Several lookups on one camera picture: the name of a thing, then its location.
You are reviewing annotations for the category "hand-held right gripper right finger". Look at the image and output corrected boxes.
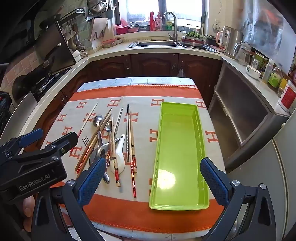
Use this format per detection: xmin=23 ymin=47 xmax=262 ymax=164
xmin=200 ymin=157 xmax=277 ymax=241

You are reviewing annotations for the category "brown chopstick red gold end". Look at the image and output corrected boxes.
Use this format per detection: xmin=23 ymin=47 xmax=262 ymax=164
xmin=76 ymin=120 xmax=107 ymax=174

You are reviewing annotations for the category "large metal spoon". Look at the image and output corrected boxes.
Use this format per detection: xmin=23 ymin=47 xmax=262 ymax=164
xmin=89 ymin=138 xmax=121 ymax=167

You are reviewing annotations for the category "black wok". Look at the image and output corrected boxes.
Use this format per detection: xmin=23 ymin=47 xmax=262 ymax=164
xmin=11 ymin=75 xmax=27 ymax=100

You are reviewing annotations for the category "steel kitchen faucet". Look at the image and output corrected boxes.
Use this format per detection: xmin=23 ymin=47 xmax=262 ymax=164
xmin=162 ymin=11 xmax=178 ymax=42

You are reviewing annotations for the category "white plastic bottle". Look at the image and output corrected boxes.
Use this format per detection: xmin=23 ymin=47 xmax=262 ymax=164
xmin=262 ymin=59 xmax=274 ymax=84

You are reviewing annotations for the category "hanging white ladle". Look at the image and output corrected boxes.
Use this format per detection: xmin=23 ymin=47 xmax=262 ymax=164
xmin=66 ymin=23 xmax=77 ymax=39

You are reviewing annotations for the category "metal fork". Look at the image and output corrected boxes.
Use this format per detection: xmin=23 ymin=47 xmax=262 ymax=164
xmin=83 ymin=136 xmax=97 ymax=160

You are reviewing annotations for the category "glass pitcher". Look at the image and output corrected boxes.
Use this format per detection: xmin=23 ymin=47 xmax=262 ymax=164
xmin=233 ymin=42 xmax=252 ymax=66

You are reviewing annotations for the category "metal basin with greens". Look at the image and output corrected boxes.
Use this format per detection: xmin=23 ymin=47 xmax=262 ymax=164
xmin=181 ymin=31 xmax=207 ymax=48

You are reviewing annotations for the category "pale blue table cover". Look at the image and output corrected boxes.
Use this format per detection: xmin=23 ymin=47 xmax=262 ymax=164
xmin=79 ymin=77 xmax=196 ymax=91

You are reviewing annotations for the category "person's left hand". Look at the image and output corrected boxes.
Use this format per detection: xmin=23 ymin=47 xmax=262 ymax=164
xmin=22 ymin=196 xmax=38 ymax=232

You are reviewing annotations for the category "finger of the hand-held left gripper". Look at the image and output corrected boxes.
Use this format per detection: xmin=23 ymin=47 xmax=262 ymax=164
xmin=0 ymin=128 xmax=44 ymax=158
xmin=9 ymin=132 xmax=78 ymax=166

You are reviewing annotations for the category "clear plastic bag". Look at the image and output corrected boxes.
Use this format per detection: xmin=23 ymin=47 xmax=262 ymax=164
xmin=240 ymin=0 xmax=291 ymax=73

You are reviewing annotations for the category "pale kitchen countertop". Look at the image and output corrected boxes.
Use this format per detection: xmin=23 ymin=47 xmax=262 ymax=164
xmin=0 ymin=35 xmax=292 ymax=149

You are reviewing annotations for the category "steel kitchen sink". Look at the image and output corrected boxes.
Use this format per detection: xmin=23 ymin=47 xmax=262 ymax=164
xmin=127 ymin=41 xmax=183 ymax=49

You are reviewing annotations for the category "orange white printed blanket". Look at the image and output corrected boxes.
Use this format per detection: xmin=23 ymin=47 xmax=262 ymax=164
xmin=40 ymin=85 xmax=226 ymax=234

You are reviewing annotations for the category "wooden chopstick red patterned end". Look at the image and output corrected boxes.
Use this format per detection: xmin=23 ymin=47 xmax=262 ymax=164
xmin=130 ymin=111 xmax=138 ymax=174
xmin=129 ymin=107 xmax=137 ymax=198
xmin=111 ymin=117 xmax=122 ymax=188

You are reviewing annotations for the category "white jar red label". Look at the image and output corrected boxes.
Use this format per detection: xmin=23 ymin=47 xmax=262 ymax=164
xmin=276 ymin=80 xmax=296 ymax=112

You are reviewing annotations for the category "hanging metal colander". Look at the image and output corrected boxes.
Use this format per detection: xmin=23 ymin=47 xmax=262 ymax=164
xmin=86 ymin=0 xmax=110 ymax=17

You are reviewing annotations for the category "green label bottle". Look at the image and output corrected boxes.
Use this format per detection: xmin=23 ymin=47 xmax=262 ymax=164
xmin=268 ymin=66 xmax=284 ymax=88

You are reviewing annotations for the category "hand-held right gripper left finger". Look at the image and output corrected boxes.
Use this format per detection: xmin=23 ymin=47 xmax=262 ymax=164
xmin=31 ymin=157 xmax=107 ymax=241

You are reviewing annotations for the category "white cutting board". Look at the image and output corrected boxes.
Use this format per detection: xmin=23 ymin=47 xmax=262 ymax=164
xmin=89 ymin=18 xmax=115 ymax=42

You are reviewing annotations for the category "black gas stove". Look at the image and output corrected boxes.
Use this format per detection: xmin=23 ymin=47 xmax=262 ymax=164
xmin=22 ymin=67 xmax=73 ymax=96

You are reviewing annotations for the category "steel kettle pink handle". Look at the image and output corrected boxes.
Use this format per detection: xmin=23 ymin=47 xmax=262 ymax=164
xmin=216 ymin=25 xmax=242 ymax=55

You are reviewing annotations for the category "red patterned bottle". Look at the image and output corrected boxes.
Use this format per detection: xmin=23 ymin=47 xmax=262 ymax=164
xmin=155 ymin=11 xmax=163 ymax=31

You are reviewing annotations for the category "dark wooden kitchen cabinet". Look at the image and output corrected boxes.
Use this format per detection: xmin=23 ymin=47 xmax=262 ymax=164
xmin=35 ymin=53 xmax=223 ymax=130

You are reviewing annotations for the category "green plastic tray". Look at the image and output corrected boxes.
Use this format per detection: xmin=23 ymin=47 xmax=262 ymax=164
xmin=149 ymin=101 xmax=210 ymax=211

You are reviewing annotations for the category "pale grey appliance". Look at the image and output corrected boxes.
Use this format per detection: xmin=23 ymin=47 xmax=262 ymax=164
xmin=225 ymin=116 xmax=296 ymax=241

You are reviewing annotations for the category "brown wooden chopstick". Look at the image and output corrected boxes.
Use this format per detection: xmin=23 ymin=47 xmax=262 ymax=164
xmin=74 ymin=108 xmax=112 ymax=172

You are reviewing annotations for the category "steel stove guard panel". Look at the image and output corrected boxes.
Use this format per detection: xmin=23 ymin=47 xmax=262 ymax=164
xmin=34 ymin=22 xmax=77 ymax=73

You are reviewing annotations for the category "kitchen window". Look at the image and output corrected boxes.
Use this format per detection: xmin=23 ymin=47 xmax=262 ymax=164
xmin=116 ymin=0 xmax=207 ymax=29

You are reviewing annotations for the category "white ceramic spoon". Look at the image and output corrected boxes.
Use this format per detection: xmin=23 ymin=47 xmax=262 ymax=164
xmin=110 ymin=134 xmax=126 ymax=175

